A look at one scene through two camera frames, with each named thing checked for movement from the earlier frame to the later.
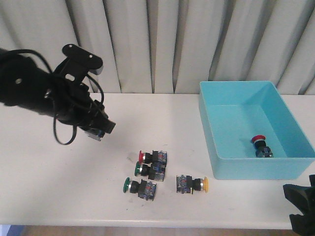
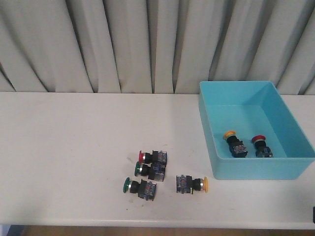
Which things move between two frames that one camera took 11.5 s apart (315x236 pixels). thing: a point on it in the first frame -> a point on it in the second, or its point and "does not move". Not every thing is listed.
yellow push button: (95, 134) -> (236, 147)
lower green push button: (146, 190) does not move
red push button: (262, 150) does not move
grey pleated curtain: (169, 46) does not move
